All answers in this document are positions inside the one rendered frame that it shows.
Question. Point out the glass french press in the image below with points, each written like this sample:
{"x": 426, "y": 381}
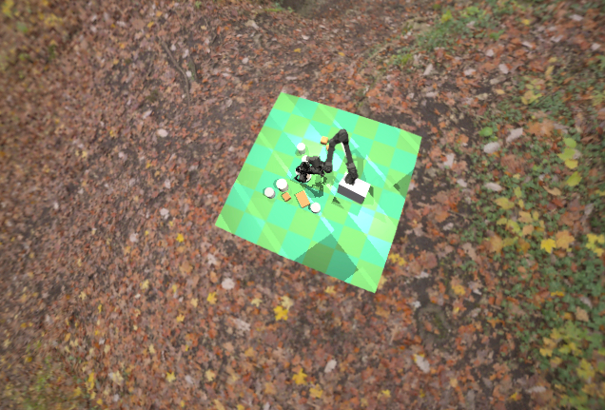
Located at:
{"x": 298, "y": 174}

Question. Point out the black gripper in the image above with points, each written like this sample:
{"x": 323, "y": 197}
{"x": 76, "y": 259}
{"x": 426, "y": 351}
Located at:
{"x": 303, "y": 174}

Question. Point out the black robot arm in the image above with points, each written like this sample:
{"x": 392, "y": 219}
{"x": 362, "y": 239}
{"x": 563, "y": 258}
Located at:
{"x": 319, "y": 167}

